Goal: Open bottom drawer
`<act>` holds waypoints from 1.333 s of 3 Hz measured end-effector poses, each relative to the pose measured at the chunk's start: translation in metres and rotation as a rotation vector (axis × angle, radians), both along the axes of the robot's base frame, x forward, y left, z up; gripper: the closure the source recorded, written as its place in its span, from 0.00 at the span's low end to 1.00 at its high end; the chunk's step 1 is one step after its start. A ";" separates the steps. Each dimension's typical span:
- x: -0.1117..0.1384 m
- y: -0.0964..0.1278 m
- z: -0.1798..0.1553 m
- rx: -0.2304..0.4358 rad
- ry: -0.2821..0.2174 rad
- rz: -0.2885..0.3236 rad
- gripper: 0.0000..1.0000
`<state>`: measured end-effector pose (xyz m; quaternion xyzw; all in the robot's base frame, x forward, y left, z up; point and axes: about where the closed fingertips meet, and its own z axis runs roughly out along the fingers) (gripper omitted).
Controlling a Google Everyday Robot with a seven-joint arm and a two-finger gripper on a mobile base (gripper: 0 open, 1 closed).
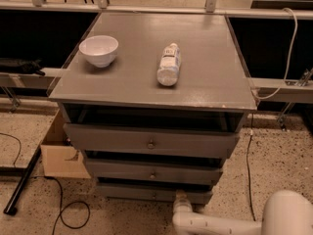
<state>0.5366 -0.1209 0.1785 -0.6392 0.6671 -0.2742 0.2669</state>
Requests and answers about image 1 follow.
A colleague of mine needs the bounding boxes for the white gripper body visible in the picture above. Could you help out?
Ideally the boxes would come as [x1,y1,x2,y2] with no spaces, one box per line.
[172,190,200,235]

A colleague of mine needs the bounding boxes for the grey bottom drawer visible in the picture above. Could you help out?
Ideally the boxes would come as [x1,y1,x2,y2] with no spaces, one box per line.
[97,183,212,205]

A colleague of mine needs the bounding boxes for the grey drawer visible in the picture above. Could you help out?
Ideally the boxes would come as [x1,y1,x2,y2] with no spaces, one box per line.
[85,159,222,185]
[64,123,239,159]
[97,183,212,205]

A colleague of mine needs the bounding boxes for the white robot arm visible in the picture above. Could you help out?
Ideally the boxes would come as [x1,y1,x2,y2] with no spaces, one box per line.
[172,190,313,235]

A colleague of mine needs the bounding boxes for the grey top drawer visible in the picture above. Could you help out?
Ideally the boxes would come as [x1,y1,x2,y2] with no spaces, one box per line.
[64,123,239,159]

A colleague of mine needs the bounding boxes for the grey drawer cabinet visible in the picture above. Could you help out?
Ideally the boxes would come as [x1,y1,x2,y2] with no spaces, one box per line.
[50,13,256,191]

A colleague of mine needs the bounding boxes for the grey middle drawer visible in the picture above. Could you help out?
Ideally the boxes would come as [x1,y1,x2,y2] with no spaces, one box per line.
[85,159,222,185]

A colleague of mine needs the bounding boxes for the cardboard box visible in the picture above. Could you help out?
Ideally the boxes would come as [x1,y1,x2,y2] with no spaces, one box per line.
[40,111,90,179]

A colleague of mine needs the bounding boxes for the clear plastic bottle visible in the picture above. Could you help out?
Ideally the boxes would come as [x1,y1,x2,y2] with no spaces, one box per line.
[156,43,181,86]

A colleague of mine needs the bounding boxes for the black metal bar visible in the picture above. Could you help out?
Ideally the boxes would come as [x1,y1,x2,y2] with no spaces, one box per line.
[1,147,41,216]

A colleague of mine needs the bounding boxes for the white ceramic bowl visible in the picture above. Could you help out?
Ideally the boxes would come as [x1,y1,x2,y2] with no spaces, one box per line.
[79,35,118,68]

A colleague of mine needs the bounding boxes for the black floor cable left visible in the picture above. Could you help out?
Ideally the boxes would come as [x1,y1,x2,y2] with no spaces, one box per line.
[0,131,91,235]

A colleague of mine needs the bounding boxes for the black floor cable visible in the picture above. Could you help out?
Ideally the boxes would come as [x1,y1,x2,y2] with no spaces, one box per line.
[0,131,91,235]
[246,113,257,222]

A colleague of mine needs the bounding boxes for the black floor cable right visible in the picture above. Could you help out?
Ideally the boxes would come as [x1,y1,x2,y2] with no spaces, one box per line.
[246,113,257,222]

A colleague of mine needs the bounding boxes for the metal rail frame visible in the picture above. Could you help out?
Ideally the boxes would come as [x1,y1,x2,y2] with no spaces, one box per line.
[1,0,312,120]

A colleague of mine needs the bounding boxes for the black cloth on rail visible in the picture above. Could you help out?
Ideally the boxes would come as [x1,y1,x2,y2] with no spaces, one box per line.
[0,58,45,76]

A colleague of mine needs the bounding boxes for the white cable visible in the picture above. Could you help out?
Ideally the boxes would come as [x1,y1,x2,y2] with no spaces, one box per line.
[251,7,299,101]

